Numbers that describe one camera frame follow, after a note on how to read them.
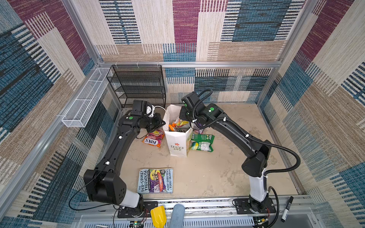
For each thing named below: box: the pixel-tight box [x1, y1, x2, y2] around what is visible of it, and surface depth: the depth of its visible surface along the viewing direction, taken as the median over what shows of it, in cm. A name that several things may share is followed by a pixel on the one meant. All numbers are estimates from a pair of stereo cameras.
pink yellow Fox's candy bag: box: [141, 129, 165, 148], surface depth 98 cm
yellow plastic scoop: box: [150, 205, 167, 228], surface depth 72 cm
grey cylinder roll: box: [168, 203, 185, 228], surface depth 70 cm
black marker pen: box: [281, 195, 294, 223], surface depth 73 cm
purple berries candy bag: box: [194, 128, 204, 135], surface depth 104 cm
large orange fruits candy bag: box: [168, 122, 177, 132], surface depth 84 cm
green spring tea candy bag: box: [189, 133, 216, 152], surface depth 97 cm
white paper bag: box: [162, 104, 193, 158], surface depth 82 cm
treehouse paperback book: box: [137, 168, 174, 194], surface depth 83 cm
